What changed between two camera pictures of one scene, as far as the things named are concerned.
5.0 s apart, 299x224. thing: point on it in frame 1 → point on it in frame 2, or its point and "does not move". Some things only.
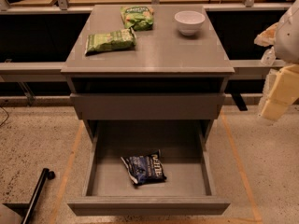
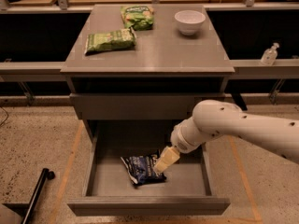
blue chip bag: [145, 169] does not move
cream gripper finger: [283, 94] → [185, 137]
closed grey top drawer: [149, 106] does not move
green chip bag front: [122, 38] does not move
